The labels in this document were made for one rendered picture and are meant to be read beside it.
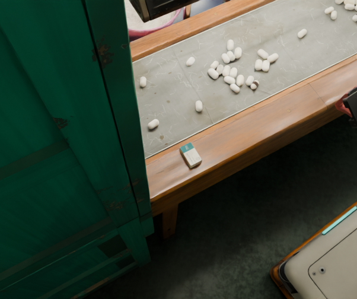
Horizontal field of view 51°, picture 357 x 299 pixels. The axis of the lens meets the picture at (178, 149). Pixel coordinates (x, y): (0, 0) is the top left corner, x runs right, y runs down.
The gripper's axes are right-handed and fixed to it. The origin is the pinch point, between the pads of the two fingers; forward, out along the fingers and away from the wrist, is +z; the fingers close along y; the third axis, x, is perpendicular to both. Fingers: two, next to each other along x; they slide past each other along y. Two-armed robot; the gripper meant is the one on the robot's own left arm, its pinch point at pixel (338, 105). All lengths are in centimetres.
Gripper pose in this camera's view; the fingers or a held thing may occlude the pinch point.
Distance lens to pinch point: 88.4
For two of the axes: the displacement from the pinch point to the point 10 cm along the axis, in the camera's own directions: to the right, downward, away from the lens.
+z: -2.9, -0.1, 9.6
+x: 4.8, 8.6, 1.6
